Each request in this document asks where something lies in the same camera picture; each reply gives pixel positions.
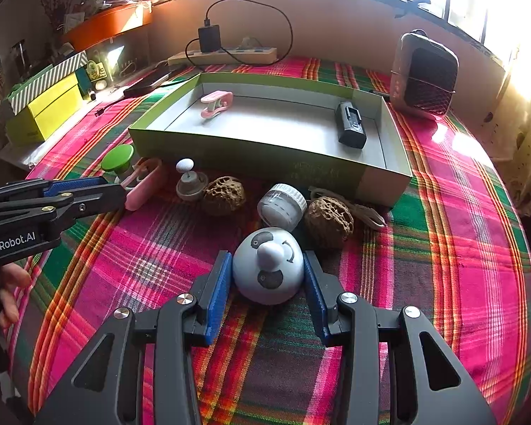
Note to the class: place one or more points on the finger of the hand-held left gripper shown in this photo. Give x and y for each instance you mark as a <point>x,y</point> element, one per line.
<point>101,197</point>
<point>71,186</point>

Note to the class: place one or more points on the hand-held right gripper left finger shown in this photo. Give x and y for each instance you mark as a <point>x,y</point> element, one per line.
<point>219,292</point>

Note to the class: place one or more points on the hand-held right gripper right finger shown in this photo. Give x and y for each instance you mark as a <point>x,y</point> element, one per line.
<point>314,296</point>

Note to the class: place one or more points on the green-topped white massager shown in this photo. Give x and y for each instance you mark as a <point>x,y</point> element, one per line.
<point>117,159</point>

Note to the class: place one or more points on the pink plastic clip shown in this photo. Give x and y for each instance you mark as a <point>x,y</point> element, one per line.
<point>214,97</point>
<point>144,190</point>

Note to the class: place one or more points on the white panda dome toy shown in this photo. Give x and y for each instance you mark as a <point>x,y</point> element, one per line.
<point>265,283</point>

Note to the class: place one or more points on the brown carved walnut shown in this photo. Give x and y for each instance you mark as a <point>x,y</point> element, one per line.
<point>223,197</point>
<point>329,223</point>

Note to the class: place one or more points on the grey massager with white knob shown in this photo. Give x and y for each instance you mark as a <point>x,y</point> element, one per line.
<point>190,183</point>

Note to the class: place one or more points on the clear jar with white lid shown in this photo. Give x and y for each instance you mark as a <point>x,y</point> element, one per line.
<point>281,206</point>

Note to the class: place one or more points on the green cardboard box tray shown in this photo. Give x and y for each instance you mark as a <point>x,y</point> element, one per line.
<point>270,119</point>

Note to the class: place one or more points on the person's left hand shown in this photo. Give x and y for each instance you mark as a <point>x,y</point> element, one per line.
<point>13,279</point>

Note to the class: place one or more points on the yellow-green box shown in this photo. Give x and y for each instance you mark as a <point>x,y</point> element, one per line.
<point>48,108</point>

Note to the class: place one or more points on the green white striped box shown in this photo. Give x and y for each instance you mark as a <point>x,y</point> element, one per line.
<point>48,75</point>

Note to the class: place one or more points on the teal box with label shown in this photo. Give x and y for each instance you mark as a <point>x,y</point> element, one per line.
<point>96,72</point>

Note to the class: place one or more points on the black phone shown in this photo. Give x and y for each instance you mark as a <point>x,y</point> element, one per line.
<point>148,82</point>

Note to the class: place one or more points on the orange planter box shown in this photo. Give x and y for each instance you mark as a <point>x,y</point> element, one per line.
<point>110,24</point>

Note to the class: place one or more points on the black rectangular device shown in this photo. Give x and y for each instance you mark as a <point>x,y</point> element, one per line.
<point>352,133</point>

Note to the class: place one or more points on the black charger adapter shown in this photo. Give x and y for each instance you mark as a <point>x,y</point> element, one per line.
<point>209,39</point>

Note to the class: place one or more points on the cream power strip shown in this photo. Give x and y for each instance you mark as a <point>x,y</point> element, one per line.
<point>248,56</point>

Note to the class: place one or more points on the grey portable space heater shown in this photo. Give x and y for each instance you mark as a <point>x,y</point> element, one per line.
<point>425,75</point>

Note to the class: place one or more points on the cream patterned curtain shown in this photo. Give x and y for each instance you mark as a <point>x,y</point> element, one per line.
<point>526,141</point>

